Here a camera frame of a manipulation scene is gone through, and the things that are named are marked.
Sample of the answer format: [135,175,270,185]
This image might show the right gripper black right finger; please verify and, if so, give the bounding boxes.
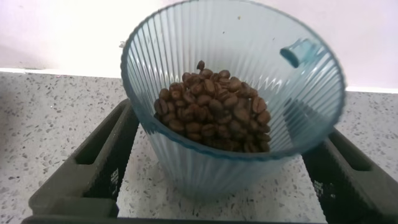
[301,127,398,224]

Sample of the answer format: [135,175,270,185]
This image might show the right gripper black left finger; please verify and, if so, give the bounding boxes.
[28,98,140,218]

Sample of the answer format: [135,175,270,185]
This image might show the brown coffee beans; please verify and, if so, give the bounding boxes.
[153,60,272,153]

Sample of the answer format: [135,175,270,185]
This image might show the blue ribbed transparent cup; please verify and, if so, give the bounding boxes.
[120,0,346,200]

